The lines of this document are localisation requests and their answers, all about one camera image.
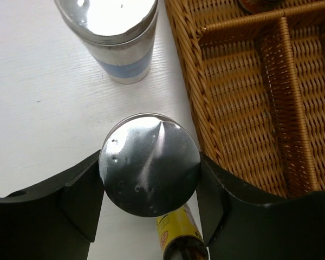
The small amber bottle far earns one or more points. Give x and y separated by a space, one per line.
179 236

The white lid jar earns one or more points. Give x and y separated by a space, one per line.
257 6

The silver cap shaker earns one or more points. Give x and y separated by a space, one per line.
149 165
119 34

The brown wicker divided basket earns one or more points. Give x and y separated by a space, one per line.
256 87

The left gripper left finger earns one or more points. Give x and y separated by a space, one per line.
53 219

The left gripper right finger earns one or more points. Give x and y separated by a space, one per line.
241 221

